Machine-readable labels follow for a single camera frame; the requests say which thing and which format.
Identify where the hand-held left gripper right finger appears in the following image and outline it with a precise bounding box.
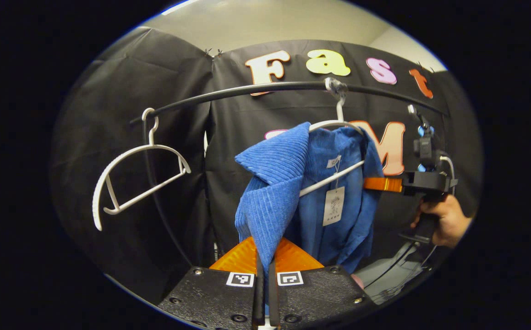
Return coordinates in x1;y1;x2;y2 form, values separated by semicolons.
268;237;378;330

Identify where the white plastic hanger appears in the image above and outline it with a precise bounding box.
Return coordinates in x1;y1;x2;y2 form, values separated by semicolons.
298;78;367;198
92;108;192;232

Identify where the black clothes rack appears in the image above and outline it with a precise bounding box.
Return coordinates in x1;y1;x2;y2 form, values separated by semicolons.
129;81;450;269

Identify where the white paper garment tag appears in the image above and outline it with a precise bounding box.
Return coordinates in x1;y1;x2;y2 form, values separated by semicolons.
323;186;345;226

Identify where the blue corduroy jacket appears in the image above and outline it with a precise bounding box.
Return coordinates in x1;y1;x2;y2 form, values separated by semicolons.
234;121;385;317

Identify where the black backdrop cloth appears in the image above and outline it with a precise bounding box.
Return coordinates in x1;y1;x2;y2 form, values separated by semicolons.
50;27;483;303

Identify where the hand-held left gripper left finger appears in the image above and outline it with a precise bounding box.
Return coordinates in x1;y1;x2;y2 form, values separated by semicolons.
158;237;264;330

